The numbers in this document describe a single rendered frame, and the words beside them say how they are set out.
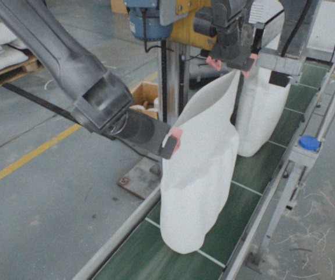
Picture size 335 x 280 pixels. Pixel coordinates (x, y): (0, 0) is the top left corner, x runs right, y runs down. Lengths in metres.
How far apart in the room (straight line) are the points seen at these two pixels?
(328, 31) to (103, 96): 3.52
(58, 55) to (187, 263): 0.95
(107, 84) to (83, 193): 1.56
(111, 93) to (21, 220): 1.60
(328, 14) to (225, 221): 2.95
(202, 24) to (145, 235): 0.85
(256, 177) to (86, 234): 1.02
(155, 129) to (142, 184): 1.34
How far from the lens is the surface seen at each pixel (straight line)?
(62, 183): 2.02
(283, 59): 0.99
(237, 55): 0.84
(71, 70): 0.37
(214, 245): 1.20
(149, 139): 0.53
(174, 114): 1.40
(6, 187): 2.17
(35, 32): 0.36
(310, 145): 0.97
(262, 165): 1.55
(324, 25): 3.78
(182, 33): 1.13
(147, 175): 1.91
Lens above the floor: 1.42
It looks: 40 degrees down
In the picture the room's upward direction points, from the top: straight up
